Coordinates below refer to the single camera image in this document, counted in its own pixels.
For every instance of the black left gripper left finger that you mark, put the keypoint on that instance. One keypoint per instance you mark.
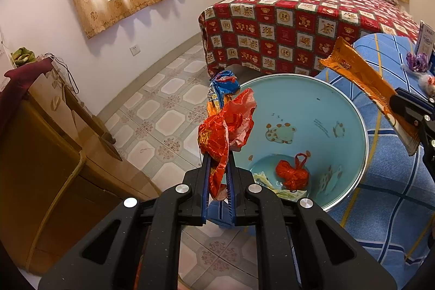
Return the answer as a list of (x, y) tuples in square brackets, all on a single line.
[(137, 245)]

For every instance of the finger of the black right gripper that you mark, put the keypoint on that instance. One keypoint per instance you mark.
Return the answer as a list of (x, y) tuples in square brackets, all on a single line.
[(419, 112)]

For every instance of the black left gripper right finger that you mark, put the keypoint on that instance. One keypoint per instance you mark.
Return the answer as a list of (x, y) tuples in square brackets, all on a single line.
[(299, 246)]

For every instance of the orange snack wrapper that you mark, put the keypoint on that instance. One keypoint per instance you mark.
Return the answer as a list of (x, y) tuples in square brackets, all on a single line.
[(368, 64)]

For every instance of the red snack wrapper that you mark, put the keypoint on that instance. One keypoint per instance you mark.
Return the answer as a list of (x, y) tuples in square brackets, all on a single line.
[(227, 128)]

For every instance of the blue snack wrapper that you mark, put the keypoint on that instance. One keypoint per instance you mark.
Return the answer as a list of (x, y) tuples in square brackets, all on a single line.
[(223, 87)]

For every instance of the light blue trash bin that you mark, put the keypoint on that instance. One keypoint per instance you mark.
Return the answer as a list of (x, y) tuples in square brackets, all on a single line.
[(300, 118)]

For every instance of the white clear plastic wrapper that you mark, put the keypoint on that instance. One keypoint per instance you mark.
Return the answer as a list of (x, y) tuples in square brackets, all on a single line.
[(426, 83)]

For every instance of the purple crumpled wrapper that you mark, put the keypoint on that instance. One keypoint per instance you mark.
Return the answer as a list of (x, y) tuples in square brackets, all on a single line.
[(417, 63)]

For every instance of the white grey carton box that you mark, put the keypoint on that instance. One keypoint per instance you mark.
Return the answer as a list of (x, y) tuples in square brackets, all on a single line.
[(425, 40)]

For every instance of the red plastic bag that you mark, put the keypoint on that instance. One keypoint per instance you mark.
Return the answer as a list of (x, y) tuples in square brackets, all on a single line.
[(295, 177)]

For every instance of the blue plaid table cloth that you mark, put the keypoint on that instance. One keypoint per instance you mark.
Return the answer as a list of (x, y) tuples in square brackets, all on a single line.
[(391, 213)]

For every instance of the wooden cabinet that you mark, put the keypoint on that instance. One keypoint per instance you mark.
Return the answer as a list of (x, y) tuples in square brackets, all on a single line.
[(60, 176)]

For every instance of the red patterned bed cover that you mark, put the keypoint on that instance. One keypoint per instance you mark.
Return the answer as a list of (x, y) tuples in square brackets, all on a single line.
[(292, 36)]

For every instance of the dark red cloth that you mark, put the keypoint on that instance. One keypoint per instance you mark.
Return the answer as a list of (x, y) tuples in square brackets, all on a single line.
[(21, 79)]

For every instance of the green object on cabinet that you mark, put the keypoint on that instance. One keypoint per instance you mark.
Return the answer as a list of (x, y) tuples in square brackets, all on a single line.
[(23, 56)]

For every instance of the white wall socket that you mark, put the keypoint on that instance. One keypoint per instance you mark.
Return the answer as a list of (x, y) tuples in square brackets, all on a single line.
[(135, 50)]

